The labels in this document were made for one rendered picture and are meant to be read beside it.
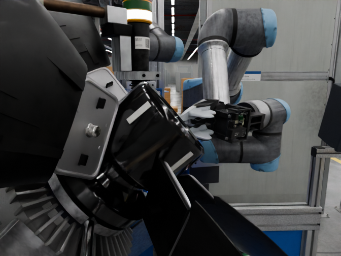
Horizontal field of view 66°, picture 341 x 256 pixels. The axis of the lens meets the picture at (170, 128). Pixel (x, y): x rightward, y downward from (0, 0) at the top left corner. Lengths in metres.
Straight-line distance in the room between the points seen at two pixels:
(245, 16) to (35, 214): 0.75
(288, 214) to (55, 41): 0.87
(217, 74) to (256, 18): 0.21
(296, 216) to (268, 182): 1.62
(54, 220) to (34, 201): 0.03
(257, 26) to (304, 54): 1.67
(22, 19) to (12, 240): 0.18
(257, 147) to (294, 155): 1.89
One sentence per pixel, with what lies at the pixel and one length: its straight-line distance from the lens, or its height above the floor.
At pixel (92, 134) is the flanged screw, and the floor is 1.22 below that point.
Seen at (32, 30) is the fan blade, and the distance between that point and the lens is 0.21.
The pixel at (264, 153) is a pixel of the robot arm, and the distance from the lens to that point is 0.73.
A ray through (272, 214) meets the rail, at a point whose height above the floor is 0.83.
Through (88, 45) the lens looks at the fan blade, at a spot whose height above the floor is 1.32.
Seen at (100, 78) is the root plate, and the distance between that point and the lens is 0.38.
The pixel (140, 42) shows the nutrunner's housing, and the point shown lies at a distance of 0.41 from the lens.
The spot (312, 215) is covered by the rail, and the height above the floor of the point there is 0.83.
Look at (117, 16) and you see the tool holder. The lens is 0.40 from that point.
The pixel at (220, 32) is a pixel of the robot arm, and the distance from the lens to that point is 0.83.
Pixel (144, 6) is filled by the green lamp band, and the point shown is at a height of 1.37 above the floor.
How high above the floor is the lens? 1.27
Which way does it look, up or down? 11 degrees down
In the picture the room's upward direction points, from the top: straight up
